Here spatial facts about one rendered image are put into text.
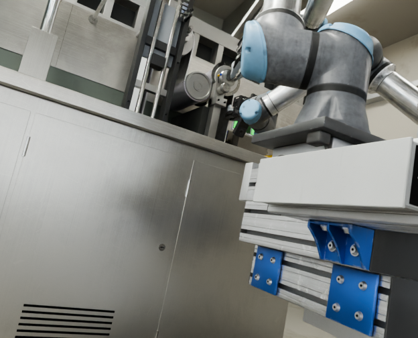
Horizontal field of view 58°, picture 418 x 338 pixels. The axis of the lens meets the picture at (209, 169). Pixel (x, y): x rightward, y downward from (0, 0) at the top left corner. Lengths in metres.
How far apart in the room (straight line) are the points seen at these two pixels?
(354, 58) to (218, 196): 0.69
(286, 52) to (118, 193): 0.64
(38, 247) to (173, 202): 0.41
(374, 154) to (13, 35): 1.58
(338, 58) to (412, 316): 0.46
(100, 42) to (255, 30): 1.17
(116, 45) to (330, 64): 1.27
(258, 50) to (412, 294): 0.49
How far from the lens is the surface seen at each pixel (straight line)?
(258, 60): 0.77
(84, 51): 1.82
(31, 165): 1.10
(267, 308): 1.47
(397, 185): 0.40
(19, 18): 1.83
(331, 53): 0.78
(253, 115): 1.23
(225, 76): 1.65
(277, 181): 0.54
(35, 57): 1.50
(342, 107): 0.73
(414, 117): 1.32
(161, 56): 1.41
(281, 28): 0.79
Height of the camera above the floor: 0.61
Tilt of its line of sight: 9 degrees up
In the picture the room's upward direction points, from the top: 12 degrees clockwise
